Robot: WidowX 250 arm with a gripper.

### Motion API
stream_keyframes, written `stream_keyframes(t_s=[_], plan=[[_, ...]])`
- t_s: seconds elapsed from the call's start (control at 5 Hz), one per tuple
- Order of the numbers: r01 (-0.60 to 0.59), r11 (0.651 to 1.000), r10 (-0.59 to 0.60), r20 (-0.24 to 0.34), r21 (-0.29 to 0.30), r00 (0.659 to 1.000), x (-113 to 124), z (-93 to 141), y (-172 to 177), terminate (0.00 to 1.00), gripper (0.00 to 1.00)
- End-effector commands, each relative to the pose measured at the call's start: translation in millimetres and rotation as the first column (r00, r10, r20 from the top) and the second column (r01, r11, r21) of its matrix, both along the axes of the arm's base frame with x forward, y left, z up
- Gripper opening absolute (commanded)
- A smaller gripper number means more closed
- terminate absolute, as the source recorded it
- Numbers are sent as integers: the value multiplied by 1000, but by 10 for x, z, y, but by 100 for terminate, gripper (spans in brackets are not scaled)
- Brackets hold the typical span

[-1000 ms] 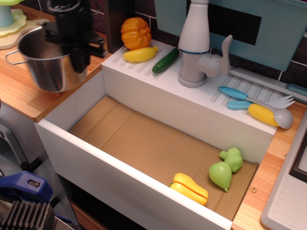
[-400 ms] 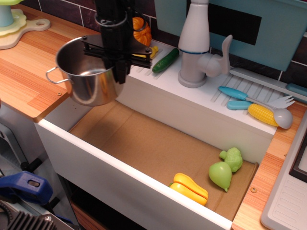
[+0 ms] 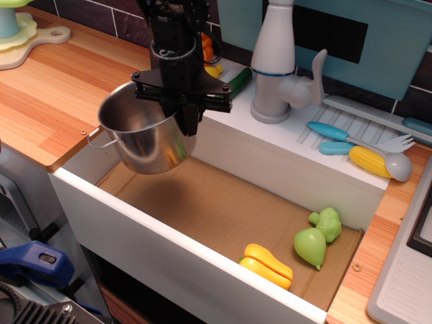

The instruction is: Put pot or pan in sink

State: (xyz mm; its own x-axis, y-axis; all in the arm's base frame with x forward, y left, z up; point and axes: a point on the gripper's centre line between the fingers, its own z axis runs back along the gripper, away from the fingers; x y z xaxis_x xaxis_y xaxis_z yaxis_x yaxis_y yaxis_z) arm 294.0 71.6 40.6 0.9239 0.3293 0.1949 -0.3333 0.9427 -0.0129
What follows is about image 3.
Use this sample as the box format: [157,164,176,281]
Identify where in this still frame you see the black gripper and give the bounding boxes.
[131,50,232,136]

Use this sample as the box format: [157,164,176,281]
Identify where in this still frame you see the stainless steel pot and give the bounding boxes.
[87,82,196,174]

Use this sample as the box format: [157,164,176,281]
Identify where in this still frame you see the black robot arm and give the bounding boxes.
[131,1,232,136]

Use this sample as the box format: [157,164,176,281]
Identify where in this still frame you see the black ribbed heat sink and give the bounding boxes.
[1,283,104,323]

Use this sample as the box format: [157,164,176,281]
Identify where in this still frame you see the yellow toy banana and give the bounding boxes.
[205,65,223,78]

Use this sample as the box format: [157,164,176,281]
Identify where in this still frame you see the green toy cucumber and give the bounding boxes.
[227,67,252,100]

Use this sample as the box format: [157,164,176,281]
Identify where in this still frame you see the orange toy pumpkin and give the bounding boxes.
[201,32,214,64]

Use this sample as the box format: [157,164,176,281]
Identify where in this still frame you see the grey toy faucet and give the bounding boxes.
[250,1,327,124]

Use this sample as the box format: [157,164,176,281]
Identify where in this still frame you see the brown cardboard sheet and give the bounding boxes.
[99,158,363,310]

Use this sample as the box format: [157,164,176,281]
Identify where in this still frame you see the yellow toy bell pepper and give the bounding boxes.
[239,244,293,290]

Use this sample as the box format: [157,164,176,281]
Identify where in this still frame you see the yellow flower shaped plate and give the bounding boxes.
[1,13,37,51]

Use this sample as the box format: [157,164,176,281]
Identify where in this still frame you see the wooden cutting board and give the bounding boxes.
[1,26,72,70]

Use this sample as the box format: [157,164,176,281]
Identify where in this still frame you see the green toy broccoli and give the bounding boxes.
[308,207,342,243]

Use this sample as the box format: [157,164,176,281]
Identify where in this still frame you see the green toy pear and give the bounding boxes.
[294,227,327,271]

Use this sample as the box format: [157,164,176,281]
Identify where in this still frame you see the light blue toy cup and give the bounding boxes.
[0,0,28,38]

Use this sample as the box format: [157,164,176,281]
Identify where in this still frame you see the yellow toy corn cob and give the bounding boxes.
[348,146,392,179]

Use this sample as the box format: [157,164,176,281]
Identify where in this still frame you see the blue clamp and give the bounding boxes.
[1,241,75,289]

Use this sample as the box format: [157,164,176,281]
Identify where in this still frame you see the teal hanging bin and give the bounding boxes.
[217,1,431,100]

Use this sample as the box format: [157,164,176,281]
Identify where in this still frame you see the grey toy stove top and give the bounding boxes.
[366,175,432,324]

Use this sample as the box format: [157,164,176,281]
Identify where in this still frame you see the blue handled toy fork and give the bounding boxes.
[319,134,415,155]

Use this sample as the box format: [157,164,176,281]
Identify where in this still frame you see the blue handled toy spoon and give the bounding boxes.
[308,121,414,182]

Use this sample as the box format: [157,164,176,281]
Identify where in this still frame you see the teal utensil handle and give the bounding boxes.
[402,117,432,136]

